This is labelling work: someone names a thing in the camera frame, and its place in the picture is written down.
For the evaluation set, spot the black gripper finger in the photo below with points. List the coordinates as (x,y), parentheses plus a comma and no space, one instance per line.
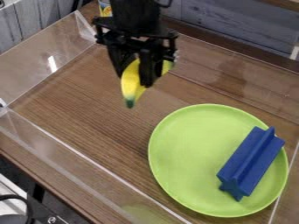
(150,67)
(122,57)

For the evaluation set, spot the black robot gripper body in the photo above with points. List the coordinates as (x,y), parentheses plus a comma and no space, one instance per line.
(160,38)

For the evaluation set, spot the yellow toy banana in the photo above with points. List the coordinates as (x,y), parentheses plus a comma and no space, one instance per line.
(133,89)

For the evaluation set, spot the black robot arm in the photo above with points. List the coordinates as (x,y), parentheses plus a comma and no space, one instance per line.
(138,13)

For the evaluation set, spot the green round plate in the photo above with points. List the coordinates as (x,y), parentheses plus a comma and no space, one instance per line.
(190,146)

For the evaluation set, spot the yellow blue tin can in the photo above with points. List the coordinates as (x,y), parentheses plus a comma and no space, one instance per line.
(105,8)

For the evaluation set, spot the blue plastic block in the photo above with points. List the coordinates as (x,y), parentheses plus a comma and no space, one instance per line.
(246,167)

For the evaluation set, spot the clear acrylic enclosure wall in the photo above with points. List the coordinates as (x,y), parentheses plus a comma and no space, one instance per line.
(70,134)

